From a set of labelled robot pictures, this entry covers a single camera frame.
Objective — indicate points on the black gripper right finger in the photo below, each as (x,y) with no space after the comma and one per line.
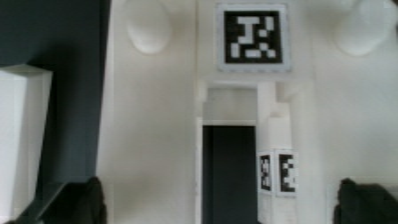
(367,204)

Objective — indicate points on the white fence wall left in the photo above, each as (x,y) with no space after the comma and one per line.
(26,85)

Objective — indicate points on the white chair back frame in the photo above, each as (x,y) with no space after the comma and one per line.
(339,88)

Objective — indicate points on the white chair leg with marker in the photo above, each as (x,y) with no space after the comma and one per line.
(277,166)

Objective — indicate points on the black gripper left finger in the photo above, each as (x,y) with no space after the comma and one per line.
(76,208)

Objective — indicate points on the white chair seat part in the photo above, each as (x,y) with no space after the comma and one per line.
(230,107)

